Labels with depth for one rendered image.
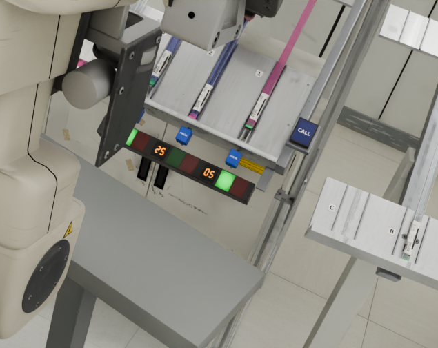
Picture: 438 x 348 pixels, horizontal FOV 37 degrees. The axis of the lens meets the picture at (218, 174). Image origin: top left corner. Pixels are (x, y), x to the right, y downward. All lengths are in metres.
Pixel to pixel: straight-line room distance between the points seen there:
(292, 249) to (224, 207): 0.63
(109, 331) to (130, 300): 0.77
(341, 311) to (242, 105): 0.51
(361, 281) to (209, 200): 0.51
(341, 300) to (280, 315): 0.60
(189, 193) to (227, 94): 0.50
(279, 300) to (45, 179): 1.44
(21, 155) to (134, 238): 0.45
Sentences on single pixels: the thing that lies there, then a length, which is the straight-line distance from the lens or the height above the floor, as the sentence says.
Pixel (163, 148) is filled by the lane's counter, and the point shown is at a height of 0.66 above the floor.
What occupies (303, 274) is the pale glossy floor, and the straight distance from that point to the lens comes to 2.23.
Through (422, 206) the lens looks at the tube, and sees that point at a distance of 1.17.
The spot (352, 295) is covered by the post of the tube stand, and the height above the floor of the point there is 0.47.
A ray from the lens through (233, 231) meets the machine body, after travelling 1.77.
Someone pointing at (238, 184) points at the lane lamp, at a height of 0.66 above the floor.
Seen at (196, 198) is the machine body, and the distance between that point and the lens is 1.76.
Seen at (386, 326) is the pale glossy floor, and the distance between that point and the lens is 2.22.
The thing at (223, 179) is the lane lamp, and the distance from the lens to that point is 1.28.
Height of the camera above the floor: 1.33
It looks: 31 degrees down
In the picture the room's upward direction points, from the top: 20 degrees clockwise
